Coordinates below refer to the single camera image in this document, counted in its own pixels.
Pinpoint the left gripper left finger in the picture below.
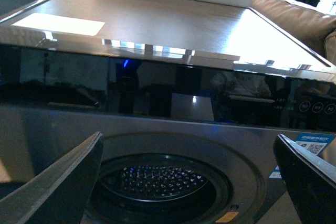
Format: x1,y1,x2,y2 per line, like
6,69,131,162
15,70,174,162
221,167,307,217
1,132,103,223

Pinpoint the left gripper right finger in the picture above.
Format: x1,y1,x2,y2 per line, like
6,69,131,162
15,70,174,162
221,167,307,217
273,134,335,223

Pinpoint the grey front-load washing machine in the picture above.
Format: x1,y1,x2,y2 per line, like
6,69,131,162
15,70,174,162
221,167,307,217
1,0,335,223

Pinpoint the blue QR code sticker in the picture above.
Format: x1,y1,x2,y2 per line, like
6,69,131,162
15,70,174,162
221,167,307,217
295,133,335,155

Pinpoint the orange warning sticker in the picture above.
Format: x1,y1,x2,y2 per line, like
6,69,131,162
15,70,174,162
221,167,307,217
215,211,239,223

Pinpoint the brown leather sofa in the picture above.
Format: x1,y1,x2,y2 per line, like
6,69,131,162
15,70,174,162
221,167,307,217
251,0,335,64

